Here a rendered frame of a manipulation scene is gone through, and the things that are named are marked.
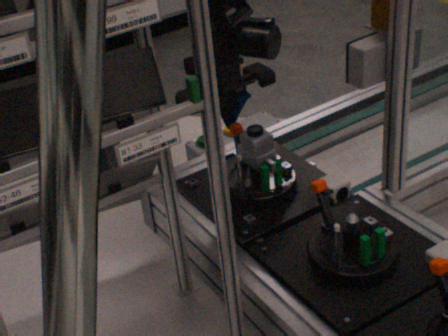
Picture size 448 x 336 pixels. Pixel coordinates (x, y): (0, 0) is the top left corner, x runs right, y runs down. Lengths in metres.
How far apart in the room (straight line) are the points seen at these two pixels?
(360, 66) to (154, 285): 0.53
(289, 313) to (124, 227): 0.50
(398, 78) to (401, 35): 0.07
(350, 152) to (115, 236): 0.52
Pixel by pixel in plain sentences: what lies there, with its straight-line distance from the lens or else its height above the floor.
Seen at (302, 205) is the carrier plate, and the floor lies 0.97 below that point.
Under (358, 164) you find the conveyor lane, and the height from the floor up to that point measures 0.92.
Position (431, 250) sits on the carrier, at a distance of 1.14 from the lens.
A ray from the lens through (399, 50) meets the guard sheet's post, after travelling 1.17.
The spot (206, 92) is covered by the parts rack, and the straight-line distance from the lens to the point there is 0.88.
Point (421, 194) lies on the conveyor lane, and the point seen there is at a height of 0.93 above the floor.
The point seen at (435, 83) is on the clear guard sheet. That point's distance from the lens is 1.28.
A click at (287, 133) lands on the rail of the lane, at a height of 0.96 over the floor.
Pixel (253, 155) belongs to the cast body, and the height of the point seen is 1.06.
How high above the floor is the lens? 1.71
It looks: 33 degrees down
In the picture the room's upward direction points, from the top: 7 degrees counter-clockwise
